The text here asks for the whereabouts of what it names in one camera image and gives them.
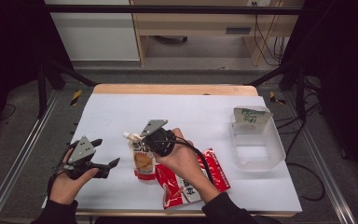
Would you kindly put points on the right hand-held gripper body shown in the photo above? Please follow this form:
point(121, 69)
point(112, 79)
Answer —
point(160, 143)

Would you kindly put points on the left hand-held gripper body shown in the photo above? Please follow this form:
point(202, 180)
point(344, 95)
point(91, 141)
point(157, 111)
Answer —
point(82, 152)

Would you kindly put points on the orange and white spout pouch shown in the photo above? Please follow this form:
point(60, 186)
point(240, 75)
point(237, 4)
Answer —
point(144, 165)

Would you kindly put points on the red and white sauce pouch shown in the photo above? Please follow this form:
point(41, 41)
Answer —
point(171, 186)

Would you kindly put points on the translucent plastic container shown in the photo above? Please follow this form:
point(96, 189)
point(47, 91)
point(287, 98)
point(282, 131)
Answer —
point(254, 146)

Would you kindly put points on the green and cream sauce pouch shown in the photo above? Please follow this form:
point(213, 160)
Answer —
point(251, 116)

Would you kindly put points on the person's right hand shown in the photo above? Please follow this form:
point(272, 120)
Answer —
point(183, 168)

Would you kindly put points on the person's left hand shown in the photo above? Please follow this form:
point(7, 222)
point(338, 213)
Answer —
point(63, 186)

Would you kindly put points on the yellow and black tape strip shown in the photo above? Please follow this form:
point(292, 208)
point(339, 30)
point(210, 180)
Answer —
point(76, 97)
point(273, 97)

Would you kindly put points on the black metal stand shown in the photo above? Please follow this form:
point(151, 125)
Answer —
point(300, 93)
point(42, 93)

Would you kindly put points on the dark object under desk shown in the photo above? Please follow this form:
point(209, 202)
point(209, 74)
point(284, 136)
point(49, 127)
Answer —
point(171, 39)

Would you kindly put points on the white cabinet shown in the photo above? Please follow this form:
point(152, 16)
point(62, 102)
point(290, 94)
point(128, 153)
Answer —
point(99, 37)

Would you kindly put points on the black curtain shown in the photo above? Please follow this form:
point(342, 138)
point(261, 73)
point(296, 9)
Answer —
point(9, 62)
point(348, 77)

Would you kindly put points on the light wooden desk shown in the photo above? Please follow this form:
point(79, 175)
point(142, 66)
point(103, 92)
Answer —
point(199, 23)

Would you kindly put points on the black horizontal bar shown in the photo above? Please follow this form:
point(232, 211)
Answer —
point(167, 9)

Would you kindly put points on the aluminium frame rail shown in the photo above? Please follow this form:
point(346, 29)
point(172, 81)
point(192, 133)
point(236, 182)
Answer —
point(18, 158)
point(338, 202)

